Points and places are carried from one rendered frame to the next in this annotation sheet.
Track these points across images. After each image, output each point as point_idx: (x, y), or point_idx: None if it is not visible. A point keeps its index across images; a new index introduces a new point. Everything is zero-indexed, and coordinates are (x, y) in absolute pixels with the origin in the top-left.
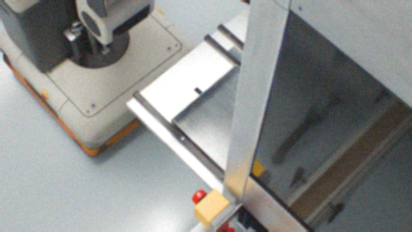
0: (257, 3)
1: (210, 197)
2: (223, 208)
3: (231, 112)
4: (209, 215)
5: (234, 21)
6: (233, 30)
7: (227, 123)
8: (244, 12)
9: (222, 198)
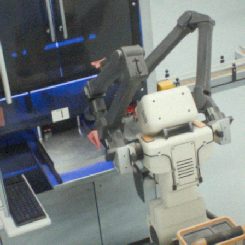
0: None
1: (164, 84)
2: (161, 82)
3: (134, 135)
4: (168, 81)
5: (107, 168)
6: (111, 165)
7: (139, 132)
8: (98, 171)
9: (159, 83)
